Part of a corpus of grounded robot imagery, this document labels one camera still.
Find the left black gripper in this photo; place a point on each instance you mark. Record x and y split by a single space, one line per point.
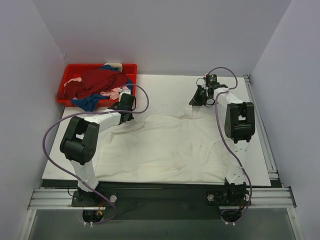
126 117

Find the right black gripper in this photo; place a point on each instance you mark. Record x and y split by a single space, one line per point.
203 92

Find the white t shirt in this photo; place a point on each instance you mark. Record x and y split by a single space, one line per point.
158 148

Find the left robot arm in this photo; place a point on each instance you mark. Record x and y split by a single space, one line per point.
80 139

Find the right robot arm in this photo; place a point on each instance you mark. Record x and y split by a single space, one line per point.
235 121

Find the beige garment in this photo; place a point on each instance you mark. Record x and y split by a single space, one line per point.
113 66

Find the dark red garment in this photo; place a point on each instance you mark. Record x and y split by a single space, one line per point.
99 74

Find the blue garment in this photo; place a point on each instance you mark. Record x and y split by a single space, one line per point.
89 104

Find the red plastic bin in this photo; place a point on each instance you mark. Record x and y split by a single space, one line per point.
75 70

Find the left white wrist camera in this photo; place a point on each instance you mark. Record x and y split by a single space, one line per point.
124 90

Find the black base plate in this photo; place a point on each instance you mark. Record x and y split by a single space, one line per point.
158 201

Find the aluminium side rail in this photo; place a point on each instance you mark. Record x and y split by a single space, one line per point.
265 145

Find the aluminium front rail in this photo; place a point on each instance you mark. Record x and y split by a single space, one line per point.
262 198

